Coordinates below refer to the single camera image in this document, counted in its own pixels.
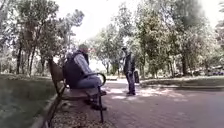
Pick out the person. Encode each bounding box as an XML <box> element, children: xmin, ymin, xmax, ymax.
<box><xmin>121</xmin><ymin>46</ymin><xmax>141</xmax><ymax>97</ymax></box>
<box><xmin>62</xmin><ymin>43</ymin><xmax>108</xmax><ymax>112</ymax></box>

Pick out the wooden park bench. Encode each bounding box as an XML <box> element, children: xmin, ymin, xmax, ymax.
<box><xmin>47</xmin><ymin>58</ymin><xmax>108</xmax><ymax>124</ymax></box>

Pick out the wood of trees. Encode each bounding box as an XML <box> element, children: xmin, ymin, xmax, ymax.
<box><xmin>0</xmin><ymin>0</ymin><xmax>224</xmax><ymax>79</ymax></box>

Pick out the grey paved park path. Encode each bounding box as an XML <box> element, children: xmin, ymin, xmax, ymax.
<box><xmin>49</xmin><ymin>78</ymin><xmax>224</xmax><ymax>128</ymax></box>

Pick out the stone kerb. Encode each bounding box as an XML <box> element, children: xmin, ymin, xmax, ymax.
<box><xmin>30</xmin><ymin>93</ymin><xmax>60</xmax><ymax>128</ymax></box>
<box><xmin>139</xmin><ymin>83</ymin><xmax>224</xmax><ymax>92</ymax></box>

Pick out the grass lawn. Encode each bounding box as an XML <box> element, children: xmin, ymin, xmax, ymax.
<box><xmin>0</xmin><ymin>73</ymin><xmax>58</xmax><ymax>128</ymax></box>
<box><xmin>139</xmin><ymin>75</ymin><xmax>224</xmax><ymax>88</ymax></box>

